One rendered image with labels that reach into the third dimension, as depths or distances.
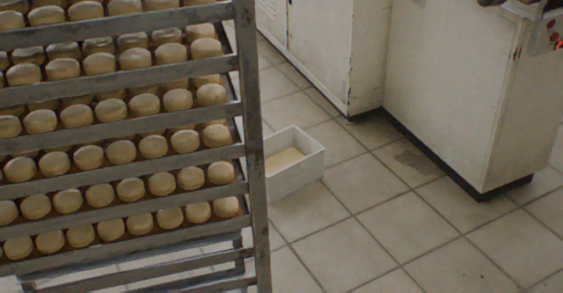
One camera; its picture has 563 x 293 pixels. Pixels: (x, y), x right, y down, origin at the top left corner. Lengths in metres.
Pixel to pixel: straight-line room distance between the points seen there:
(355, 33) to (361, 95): 0.33
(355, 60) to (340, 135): 0.39
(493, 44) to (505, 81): 0.13
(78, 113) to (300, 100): 2.11
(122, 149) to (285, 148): 1.63
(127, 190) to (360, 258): 1.30
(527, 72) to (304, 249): 1.01
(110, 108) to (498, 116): 1.54
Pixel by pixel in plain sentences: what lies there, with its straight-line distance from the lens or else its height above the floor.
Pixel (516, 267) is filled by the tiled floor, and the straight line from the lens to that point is 2.37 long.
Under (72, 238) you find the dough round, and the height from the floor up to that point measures 0.88.
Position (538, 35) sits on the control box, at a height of 0.78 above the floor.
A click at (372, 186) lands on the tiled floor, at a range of 2.56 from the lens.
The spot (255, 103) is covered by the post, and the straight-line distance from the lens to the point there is 0.97.
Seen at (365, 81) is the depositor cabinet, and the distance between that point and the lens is 2.74.
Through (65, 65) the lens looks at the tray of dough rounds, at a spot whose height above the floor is 1.24.
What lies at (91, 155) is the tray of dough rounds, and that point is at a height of 1.06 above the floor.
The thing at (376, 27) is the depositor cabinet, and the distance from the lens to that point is 2.63.
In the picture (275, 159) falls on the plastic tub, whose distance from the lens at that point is 2.59.
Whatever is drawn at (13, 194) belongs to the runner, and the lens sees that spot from 1.10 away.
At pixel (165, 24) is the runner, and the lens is 0.92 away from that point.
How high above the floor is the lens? 1.71
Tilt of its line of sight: 38 degrees down
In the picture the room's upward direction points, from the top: 2 degrees counter-clockwise
